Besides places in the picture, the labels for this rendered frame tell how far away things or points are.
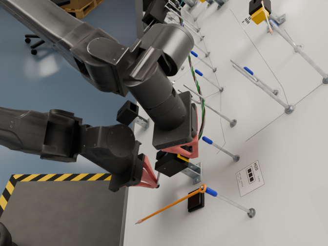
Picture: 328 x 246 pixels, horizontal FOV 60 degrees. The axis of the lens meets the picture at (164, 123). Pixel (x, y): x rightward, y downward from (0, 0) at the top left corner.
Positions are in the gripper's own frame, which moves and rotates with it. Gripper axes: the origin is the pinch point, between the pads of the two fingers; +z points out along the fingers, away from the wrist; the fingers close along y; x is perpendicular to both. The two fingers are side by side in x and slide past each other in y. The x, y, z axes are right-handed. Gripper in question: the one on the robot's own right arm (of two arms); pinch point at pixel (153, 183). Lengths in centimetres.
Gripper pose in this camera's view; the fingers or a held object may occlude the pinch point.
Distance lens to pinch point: 64.9
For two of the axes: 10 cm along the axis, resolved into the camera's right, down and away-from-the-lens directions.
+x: -7.5, 3.9, 5.4
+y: 0.9, -7.5, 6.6
